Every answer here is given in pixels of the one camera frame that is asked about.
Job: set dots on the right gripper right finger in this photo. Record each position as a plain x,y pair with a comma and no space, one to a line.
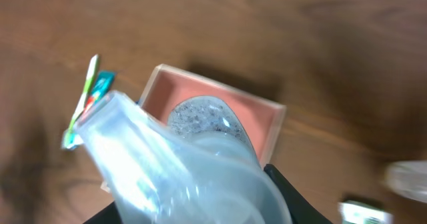
301,211

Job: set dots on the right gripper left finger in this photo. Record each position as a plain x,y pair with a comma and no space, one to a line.
108,215

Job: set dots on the green white toothbrush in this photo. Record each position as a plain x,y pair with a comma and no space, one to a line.
68,135

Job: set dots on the clear soap pump bottle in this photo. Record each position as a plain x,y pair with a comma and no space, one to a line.
156,176

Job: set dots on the white cream tube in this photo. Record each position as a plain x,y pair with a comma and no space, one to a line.
408,179

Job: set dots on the Colgate toothpaste tube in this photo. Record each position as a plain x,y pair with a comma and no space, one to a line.
101,86

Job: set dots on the green soap box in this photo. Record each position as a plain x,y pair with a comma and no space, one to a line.
354,212

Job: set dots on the white box pink interior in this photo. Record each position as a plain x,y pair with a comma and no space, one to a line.
191,104

